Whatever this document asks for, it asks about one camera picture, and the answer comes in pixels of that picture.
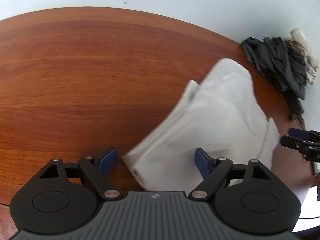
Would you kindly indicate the white cloth bundle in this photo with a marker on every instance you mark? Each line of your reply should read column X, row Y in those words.
column 299, row 41

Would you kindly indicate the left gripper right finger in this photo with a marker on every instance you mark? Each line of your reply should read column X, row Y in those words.
column 214, row 172

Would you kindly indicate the dark grey garment pile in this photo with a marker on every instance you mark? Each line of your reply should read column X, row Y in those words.
column 283, row 66

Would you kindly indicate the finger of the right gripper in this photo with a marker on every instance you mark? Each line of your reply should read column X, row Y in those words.
column 309, row 150
column 304, row 135

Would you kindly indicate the beige satin shirt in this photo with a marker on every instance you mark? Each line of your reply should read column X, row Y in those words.
column 219, row 115

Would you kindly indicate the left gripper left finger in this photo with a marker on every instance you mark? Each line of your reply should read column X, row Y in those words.
column 94, row 171

